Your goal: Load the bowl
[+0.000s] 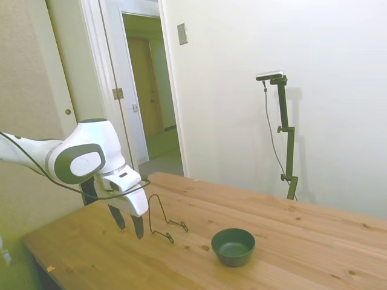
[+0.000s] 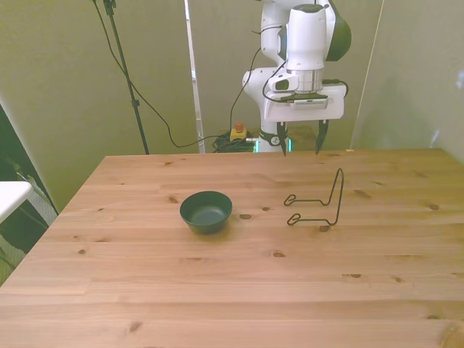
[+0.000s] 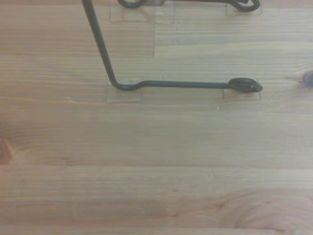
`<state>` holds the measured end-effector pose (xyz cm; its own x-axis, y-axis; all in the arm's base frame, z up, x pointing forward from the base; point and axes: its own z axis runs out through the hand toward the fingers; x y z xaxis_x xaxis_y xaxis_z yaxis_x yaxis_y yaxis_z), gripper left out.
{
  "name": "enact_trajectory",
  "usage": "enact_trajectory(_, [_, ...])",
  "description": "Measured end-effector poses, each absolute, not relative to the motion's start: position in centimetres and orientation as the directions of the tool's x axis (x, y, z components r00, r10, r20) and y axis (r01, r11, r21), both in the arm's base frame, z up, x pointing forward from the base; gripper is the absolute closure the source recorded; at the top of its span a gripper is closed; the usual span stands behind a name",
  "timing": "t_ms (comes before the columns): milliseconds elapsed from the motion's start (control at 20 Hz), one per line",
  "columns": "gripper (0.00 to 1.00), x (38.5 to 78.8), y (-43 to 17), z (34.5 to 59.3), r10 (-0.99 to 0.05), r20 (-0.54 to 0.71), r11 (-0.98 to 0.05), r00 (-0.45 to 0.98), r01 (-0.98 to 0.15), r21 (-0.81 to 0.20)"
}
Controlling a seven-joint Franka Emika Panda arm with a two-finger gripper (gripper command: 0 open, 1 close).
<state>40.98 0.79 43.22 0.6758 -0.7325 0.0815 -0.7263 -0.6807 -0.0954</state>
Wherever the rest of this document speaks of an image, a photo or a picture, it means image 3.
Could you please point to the clear tape piece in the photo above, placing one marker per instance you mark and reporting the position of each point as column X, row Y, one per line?
column 124, row 95

